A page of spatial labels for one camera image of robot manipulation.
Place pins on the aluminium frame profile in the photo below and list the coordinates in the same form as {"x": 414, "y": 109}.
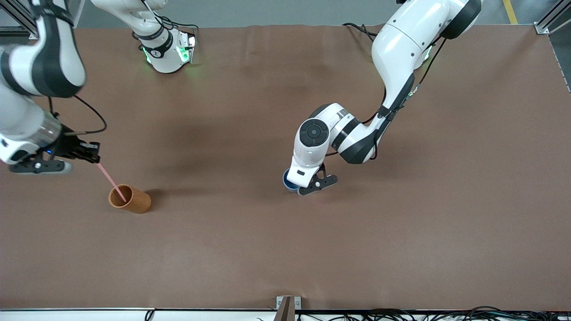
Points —
{"x": 20, "y": 18}
{"x": 551, "y": 20}

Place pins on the blue cup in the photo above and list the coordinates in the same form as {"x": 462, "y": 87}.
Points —
{"x": 289, "y": 185}

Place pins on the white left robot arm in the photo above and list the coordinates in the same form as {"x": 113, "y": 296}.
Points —
{"x": 401, "y": 49}

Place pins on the pink straw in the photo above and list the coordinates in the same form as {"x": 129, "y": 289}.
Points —
{"x": 109, "y": 178}

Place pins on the brown cork cup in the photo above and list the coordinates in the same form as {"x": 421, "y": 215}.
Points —
{"x": 138, "y": 203}

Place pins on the brown table mat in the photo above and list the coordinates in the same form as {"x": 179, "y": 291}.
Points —
{"x": 285, "y": 249}

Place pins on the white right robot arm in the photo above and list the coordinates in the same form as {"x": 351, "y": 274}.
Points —
{"x": 26, "y": 111}

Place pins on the grey metal bracket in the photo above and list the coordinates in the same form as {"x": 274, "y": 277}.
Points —
{"x": 281, "y": 302}

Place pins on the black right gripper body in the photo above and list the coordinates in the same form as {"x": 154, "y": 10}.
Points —
{"x": 68, "y": 146}

